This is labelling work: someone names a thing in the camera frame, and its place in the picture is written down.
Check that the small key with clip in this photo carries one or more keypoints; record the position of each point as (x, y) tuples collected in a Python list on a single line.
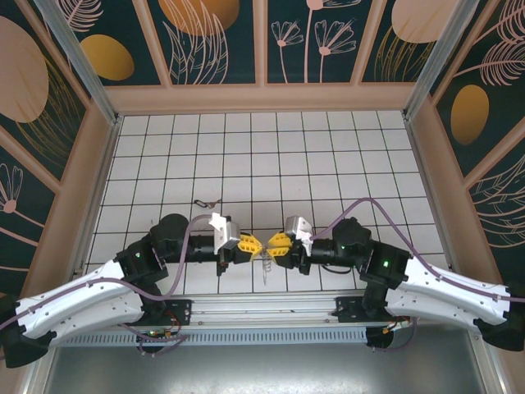
[(211, 204)]

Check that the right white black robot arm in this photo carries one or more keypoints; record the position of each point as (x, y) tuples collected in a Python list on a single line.
[(451, 295)]

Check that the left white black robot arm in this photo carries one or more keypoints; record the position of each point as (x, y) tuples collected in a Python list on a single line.
[(82, 303)]

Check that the small circuit board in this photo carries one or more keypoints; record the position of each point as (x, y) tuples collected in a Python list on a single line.
[(153, 334)]

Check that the grey metal sheet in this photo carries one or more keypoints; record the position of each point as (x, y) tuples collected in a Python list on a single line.
[(262, 369)]

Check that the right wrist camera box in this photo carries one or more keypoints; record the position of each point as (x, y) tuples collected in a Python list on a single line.
[(296, 227)]

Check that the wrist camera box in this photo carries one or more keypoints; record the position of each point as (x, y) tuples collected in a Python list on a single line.
[(225, 236), (296, 227)]

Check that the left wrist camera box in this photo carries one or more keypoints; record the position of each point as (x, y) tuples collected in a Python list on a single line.
[(225, 236)]

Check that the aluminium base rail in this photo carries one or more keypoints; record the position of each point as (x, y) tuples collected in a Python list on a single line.
[(262, 305)]

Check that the aluminium side rail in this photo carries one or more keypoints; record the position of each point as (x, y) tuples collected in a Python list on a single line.
[(428, 193), (100, 193)]

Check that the aluminium frame post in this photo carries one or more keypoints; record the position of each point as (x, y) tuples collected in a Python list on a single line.
[(435, 57), (86, 70)]

